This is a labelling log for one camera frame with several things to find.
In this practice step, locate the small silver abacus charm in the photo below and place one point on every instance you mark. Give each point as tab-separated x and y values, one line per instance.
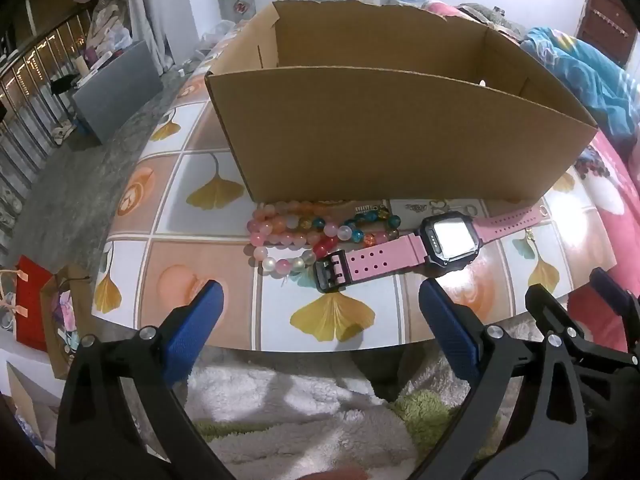
365	208

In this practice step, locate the metal railing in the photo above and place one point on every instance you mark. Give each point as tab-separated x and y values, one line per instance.
30	80

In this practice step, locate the pale cloth pile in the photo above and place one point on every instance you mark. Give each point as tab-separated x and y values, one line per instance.
107	15

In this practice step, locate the red gift bag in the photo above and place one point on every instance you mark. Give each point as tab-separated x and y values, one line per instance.
32	305

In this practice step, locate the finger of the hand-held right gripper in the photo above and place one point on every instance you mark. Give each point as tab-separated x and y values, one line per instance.
550	310
612	287

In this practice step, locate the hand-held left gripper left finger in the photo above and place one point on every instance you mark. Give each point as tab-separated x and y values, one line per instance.
192	330

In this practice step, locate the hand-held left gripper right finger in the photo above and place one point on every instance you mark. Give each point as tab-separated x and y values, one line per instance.
450	330

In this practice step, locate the white plastic bag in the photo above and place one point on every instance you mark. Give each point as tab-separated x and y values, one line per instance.
220	35

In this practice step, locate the white curtain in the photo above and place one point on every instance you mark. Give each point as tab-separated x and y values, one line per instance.
145	10

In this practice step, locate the brown paper bag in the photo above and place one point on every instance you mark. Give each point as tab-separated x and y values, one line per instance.
52	310

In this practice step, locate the small gold earring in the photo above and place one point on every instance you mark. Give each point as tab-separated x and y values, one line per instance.
529	233

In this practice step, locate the brown door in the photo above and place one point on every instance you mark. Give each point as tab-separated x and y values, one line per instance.
607	20

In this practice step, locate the pink floral bedspread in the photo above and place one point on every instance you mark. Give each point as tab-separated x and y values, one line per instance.
617	200

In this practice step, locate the brown cardboard box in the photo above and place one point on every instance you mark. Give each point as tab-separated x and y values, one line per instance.
375	135

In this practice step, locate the grey patterned quilt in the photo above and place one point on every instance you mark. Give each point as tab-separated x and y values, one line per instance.
490	15

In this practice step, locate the blue blanket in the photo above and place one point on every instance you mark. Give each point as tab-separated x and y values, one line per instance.
580	80

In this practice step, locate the small black bag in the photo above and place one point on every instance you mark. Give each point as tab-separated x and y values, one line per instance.
64	85

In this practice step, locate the white green fluffy blanket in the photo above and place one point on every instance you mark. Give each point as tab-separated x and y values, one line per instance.
300	410

